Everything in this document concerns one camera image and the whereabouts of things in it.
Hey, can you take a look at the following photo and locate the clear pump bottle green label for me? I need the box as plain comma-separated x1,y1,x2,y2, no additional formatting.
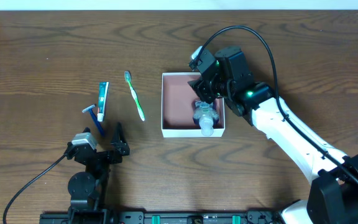
193,100,219,137

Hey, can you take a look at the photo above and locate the blue disposable razor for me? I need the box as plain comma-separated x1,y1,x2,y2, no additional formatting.
82,104,105,137

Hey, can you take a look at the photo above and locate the green white toothbrush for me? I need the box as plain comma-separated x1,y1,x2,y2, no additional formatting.
124,71,145,121

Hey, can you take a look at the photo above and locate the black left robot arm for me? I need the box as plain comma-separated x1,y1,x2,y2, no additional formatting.
64,123,130,223

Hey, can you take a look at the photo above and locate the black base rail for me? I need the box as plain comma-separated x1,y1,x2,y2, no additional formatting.
39,210,283,224

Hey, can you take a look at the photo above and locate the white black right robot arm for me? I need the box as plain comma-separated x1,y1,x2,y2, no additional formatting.
189,47,358,223

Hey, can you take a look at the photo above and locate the white box with pink interior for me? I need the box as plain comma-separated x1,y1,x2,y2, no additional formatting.
161,72,226,138

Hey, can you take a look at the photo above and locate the green white toothpaste tube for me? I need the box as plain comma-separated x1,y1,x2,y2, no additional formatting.
97,82,109,122

